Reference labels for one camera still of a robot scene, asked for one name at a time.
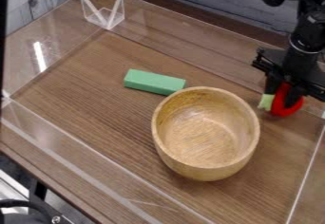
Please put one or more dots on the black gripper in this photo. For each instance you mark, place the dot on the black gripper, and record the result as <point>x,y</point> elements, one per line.
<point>293,66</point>

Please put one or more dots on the red plush fruit green stem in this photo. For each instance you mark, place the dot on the red plush fruit green stem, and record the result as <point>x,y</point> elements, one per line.
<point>283,110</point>

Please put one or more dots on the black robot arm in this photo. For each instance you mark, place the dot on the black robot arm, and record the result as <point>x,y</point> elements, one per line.
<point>309,30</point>

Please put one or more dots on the wooden bowl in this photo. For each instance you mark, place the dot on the wooden bowl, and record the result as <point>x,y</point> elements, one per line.
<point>206,132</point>

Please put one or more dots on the green foam block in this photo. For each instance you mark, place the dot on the green foam block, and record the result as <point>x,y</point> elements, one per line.
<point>152,82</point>

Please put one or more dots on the clear acrylic enclosure wall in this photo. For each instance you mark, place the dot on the clear acrylic enclosure wall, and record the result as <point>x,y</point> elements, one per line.
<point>77,128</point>

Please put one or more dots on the clear acrylic corner bracket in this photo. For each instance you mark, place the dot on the clear acrylic corner bracket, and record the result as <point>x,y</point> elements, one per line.
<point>105,18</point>

